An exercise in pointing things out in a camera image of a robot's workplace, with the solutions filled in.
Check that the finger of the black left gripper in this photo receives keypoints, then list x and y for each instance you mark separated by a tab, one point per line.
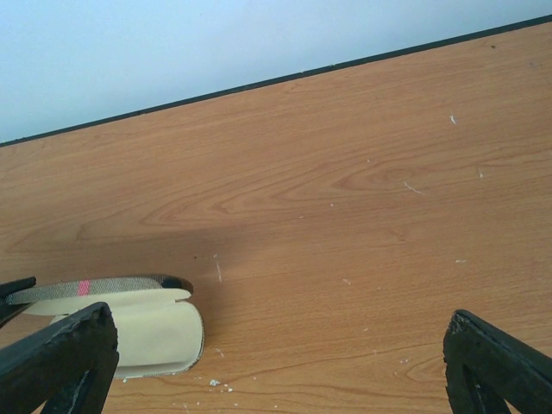
8	310

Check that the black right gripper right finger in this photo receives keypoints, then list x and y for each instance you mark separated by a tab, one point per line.
489	371

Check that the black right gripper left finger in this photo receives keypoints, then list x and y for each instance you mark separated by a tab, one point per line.
66	367

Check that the plaid glasses case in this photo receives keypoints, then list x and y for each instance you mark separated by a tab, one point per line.
159	331

